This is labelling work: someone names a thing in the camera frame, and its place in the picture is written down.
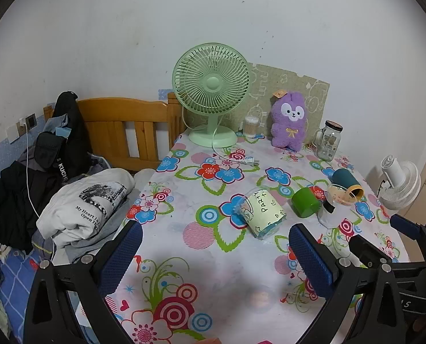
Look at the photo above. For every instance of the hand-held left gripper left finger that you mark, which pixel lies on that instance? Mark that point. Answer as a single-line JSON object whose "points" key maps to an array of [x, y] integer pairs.
{"points": [[123, 254]]}

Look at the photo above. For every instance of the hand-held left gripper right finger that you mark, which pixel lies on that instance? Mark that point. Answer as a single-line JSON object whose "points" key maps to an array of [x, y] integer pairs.
{"points": [[311, 265]]}

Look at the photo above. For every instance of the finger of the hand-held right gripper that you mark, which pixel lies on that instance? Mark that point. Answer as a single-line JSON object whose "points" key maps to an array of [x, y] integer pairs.
{"points": [[365, 249], [404, 224]]}

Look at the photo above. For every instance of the clear cup with paper sleeve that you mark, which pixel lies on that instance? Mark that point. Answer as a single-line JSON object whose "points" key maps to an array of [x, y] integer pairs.
{"points": [[265, 213]]}

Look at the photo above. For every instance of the clear cup with cartoon figure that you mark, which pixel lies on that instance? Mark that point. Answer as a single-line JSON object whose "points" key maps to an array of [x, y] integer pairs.
{"points": [[336, 197]]}

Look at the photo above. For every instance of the green cup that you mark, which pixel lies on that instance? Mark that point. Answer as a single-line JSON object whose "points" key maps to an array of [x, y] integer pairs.
{"points": [[306, 202]]}

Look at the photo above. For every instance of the dark blue cup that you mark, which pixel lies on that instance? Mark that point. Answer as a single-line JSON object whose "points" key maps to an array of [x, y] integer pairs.
{"points": [[343, 181]]}

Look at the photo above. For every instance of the grey folded clothes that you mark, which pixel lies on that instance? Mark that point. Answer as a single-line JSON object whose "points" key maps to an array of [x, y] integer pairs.
{"points": [[109, 222]]}

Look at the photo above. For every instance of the white desk fan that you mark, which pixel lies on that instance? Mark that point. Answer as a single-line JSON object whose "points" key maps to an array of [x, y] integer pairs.
{"points": [[401, 182]]}

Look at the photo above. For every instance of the white printed shirt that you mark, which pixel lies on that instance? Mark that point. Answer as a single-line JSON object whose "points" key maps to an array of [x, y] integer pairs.
{"points": [[80, 204]]}

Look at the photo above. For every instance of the floral tablecloth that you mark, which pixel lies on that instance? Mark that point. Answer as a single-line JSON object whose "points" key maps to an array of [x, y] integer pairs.
{"points": [[198, 243]]}

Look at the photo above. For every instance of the blue checked bed sheet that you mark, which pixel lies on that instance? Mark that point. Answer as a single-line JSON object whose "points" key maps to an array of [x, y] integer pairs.
{"points": [[15, 279]]}

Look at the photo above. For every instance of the glass jar mug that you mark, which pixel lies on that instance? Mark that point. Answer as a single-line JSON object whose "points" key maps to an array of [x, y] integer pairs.
{"points": [[328, 143]]}

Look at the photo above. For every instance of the black clothes pile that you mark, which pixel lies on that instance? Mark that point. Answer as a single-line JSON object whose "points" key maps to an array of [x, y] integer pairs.
{"points": [[15, 200]]}

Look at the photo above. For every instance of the black hanging jacket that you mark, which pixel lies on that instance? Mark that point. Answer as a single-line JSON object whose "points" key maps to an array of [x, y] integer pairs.
{"points": [[71, 132]]}

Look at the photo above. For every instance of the purple plush toy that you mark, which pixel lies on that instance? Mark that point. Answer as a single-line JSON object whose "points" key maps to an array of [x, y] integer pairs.
{"points": [[288, 129]]}

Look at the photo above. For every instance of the wooden bed headboard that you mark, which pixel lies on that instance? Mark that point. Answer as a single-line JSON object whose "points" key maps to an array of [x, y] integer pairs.
{"points": [[105, 114]]}

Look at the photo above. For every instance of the cotton swab container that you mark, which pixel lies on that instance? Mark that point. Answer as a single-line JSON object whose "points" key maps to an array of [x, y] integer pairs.
{"points": [[251, 127]]}

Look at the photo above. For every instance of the green desk fan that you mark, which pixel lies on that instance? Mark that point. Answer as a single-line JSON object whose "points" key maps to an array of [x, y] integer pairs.
{"points": [[213, 82]]}

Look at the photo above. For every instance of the patterned wall board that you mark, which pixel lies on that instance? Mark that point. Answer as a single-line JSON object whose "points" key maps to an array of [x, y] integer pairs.
{"points": [[313, 96]]}

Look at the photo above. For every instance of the wall socket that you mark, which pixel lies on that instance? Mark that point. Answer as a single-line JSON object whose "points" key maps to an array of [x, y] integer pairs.
{"points": [[30, 121]]}

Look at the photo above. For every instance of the white wall switch plate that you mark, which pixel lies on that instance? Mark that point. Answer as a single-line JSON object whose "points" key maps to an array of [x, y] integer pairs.
{"points": [[12, 133]]}

